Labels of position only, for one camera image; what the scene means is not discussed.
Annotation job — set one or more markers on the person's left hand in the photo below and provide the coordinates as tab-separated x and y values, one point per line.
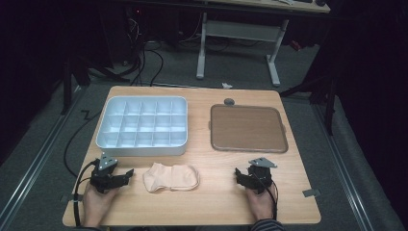
96	205

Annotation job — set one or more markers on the beige sock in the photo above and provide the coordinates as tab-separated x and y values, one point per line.
170	178

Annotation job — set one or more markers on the metal floor rail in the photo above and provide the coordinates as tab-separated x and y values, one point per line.
38	157
340	166

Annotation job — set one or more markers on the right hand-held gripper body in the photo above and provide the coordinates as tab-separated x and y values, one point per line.
261	176

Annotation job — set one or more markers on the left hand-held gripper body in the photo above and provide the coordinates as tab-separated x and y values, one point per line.
104	178

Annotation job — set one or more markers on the person's right hand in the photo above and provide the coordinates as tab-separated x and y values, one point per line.
261	205

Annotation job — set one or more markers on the grey tape piece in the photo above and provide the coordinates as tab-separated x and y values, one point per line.
311	192
65	198

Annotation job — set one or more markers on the brown plastic tray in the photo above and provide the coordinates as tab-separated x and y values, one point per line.
248	128

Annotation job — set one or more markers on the black stand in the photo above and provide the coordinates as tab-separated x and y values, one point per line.
67	89
330	102

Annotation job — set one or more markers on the white paper scrap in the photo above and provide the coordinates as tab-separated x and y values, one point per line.
226	85

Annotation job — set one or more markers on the desk with white legs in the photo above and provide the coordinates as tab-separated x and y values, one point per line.
240	30

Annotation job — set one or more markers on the white divided organizer box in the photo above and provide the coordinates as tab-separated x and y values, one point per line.
141	122

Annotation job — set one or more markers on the grey round cap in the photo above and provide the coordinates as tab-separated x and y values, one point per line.
229	102

